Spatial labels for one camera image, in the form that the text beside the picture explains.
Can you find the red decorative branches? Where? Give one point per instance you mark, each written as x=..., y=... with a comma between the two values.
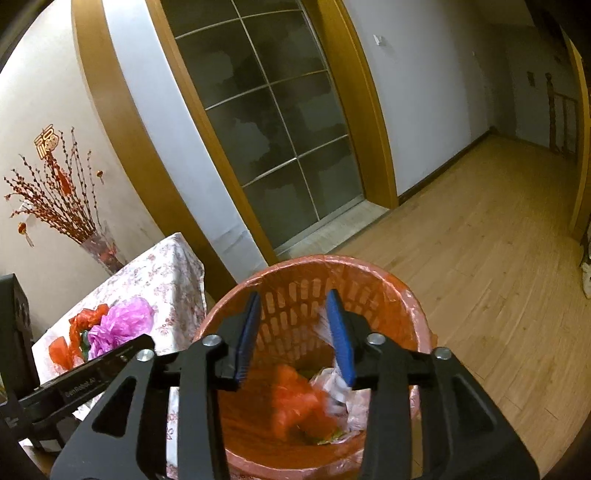
x=69, y=207

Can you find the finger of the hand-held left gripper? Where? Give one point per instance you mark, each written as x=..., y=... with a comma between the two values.
x=120, y=357

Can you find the clear plastic bag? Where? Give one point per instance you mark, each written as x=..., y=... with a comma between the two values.
x=355, y=406

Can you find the red tasselled wall ornament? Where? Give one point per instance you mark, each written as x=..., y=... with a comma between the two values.
x=46, y=138

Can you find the wooden door frame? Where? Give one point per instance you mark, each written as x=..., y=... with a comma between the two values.
x=369, y=138

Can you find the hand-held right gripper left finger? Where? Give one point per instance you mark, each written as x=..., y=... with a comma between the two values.
x=247, y=341

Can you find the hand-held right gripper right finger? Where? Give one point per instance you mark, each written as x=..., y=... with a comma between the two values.
x=344, y=341

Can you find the floral tablecloth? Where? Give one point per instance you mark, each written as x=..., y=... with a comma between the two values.
x=152, y=277

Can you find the purple plastic bag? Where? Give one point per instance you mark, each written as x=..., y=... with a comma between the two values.
x=120, y=325

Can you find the orange plastic waste basket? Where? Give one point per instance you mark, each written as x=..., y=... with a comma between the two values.
x=295, y=286

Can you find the glass vase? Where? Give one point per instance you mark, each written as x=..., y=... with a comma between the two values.
x=104, y=251

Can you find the sliding glass door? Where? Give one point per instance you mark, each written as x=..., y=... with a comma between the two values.
x=277, y=138

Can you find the orange plastic bag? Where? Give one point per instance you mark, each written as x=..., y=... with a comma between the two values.
x=69, y=330
x=295, y=401

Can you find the green plastic bag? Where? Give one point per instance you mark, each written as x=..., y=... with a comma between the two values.
x=84, y=344

